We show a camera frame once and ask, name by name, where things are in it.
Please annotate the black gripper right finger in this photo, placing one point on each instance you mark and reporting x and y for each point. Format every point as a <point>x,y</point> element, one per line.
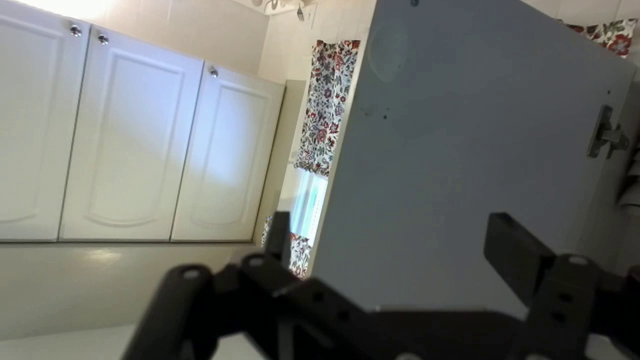
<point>517,252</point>

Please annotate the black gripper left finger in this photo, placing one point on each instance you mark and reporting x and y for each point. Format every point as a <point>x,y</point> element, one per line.
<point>277,241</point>

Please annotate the beige cabinet side panel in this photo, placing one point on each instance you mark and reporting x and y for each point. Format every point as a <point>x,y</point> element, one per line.
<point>282,147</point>

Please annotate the silver cabinet knob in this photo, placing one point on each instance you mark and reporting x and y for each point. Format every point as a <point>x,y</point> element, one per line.
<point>103,39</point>
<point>213,71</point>
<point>74,29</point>

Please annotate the short floral cafe curtain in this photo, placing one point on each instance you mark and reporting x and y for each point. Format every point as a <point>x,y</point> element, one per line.
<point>300,256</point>

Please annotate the bright kitchen window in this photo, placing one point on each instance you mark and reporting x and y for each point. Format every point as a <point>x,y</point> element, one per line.
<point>308,201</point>

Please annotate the floral patterned window curtain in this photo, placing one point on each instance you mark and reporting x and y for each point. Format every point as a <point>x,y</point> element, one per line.
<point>327,101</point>

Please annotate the floral patterned fabric piece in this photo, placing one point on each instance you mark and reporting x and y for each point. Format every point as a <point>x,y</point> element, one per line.
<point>610,36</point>

